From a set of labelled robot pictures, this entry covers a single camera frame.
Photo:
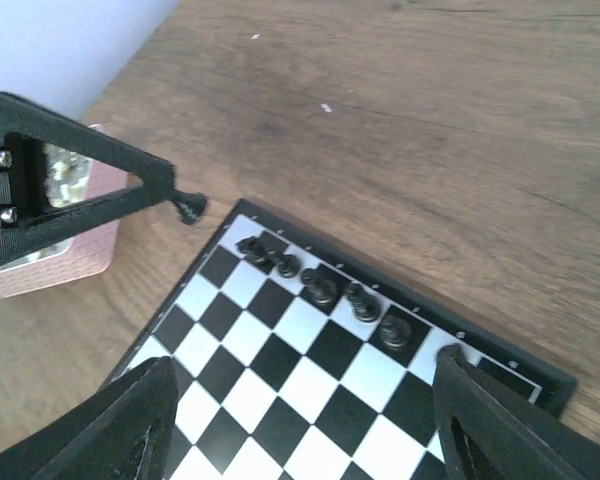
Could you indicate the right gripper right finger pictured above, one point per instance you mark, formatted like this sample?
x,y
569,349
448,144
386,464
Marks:
x,y
487,431

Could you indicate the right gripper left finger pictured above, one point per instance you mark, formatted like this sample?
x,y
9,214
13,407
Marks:
x,y
123,431

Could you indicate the pink tin of white pieces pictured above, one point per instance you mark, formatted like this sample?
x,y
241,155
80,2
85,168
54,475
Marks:
x,y
50,191

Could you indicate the black chess piece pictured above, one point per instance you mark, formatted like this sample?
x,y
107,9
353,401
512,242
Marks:
x,y
395,332
365,307
255,250
318,289
190,206
287,265

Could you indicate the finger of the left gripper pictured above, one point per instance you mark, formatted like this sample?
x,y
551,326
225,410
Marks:
x,y
29,234
26,128

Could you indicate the black and white chessboard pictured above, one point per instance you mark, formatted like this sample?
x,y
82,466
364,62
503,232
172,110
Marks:
x,y
272,386

